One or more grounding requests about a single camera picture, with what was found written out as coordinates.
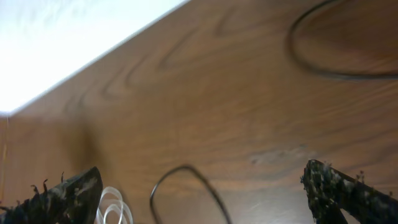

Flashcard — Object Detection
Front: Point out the short black usb cable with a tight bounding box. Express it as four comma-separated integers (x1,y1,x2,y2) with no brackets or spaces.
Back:
149,164,233,224

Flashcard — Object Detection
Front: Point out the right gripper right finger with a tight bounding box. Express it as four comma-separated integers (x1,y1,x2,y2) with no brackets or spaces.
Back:
300,159,397,223

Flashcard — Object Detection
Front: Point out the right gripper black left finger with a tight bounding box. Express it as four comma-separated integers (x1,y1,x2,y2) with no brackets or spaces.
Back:
1,166,103,224

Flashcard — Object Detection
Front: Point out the long black usb cable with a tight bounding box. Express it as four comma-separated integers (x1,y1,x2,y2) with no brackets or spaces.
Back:
285,0,398,82

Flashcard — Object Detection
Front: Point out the white usb cable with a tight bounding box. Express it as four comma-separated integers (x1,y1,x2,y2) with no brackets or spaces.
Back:
95,185,134,224

